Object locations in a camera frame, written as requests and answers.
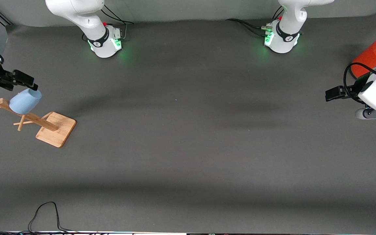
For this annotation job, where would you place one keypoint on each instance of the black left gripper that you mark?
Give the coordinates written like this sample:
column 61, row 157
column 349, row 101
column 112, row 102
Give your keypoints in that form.
column 353, row 89

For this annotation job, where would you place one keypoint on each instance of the light blue plastic cup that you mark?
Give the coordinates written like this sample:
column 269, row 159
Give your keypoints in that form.
column 24, row 101

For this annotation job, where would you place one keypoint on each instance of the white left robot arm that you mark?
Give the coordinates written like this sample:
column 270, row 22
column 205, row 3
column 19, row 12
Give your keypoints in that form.
column 286, row 39

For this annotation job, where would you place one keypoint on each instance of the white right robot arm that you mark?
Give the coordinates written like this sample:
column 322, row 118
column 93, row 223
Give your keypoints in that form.
column 90, row 19

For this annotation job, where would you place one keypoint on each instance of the wooden cup rack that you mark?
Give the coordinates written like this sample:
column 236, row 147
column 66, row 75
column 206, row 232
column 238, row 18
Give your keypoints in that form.
column 55, row 129

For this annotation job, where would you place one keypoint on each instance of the orange cylindrical can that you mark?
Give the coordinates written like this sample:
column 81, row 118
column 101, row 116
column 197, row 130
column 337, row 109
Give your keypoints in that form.
column 369, row 57

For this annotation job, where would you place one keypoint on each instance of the aluminium frame rail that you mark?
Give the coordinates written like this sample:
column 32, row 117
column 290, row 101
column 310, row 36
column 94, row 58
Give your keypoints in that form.
column 3, row 19

